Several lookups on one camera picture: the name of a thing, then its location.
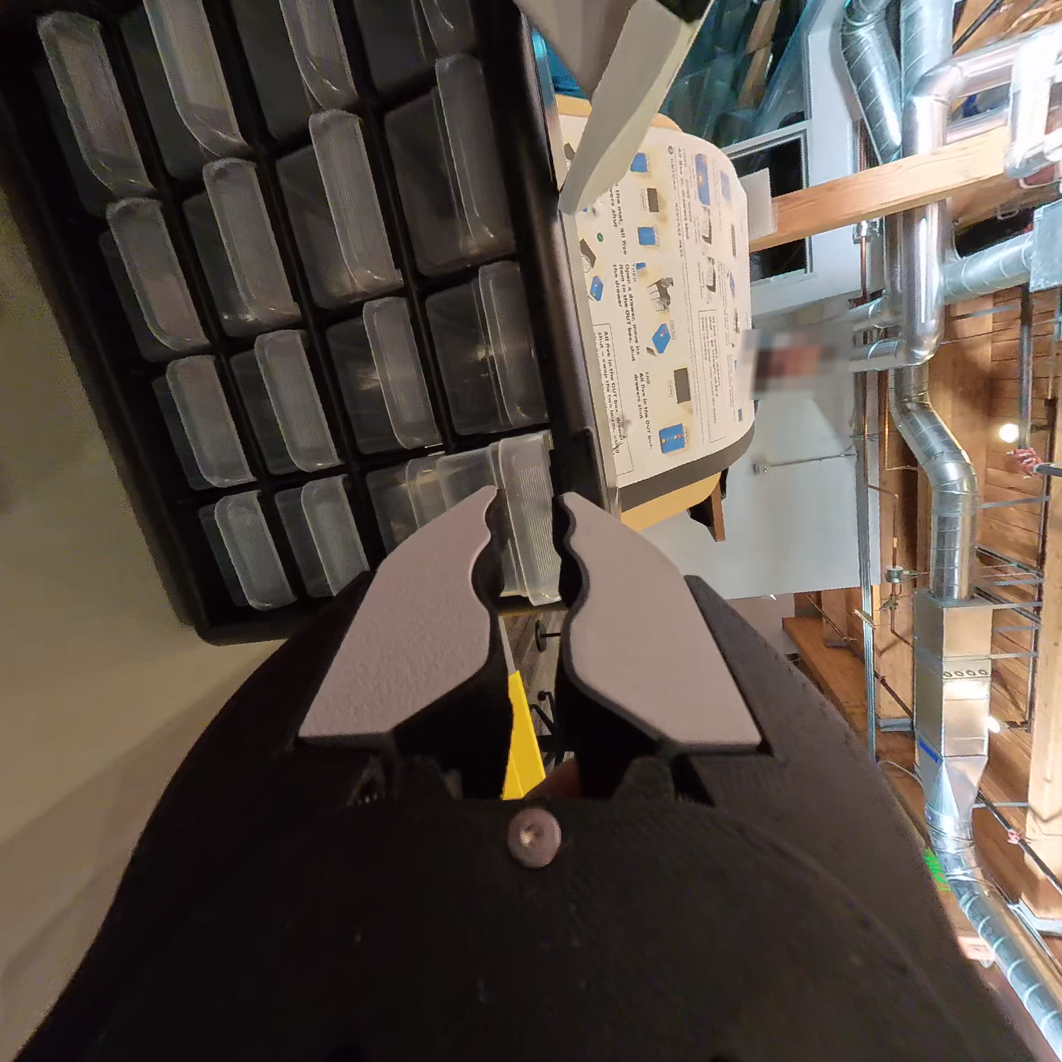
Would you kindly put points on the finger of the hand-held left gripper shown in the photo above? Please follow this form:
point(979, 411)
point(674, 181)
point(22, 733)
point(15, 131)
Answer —
point(622, 91)

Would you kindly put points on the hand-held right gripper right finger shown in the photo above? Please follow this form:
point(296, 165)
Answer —
point(655, 655)

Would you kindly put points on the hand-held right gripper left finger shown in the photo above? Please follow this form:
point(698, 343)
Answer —
point(398, 639)

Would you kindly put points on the clear plastic drawer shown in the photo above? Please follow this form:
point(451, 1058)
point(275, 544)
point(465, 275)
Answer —
point(465, 477)

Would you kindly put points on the black drawer cabinet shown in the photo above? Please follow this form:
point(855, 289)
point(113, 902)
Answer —
point(547, 290)

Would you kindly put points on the set of clear cabinet drawers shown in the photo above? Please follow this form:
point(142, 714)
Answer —
point(348, 207)

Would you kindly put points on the yellow plastic object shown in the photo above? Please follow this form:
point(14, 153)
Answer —
point(523, 738)

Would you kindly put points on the printed instruction sheet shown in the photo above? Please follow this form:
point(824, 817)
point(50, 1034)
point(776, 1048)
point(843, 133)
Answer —
point(664, 274)

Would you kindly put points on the wooden ceiling beam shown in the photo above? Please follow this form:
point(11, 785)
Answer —
point(871, 195)

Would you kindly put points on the corrugated silver duct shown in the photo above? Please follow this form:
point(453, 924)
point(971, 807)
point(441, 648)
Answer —
point(867, 75)

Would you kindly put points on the silver ventilation duct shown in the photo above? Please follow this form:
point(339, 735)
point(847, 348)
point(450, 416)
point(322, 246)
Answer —
point(946, 514)

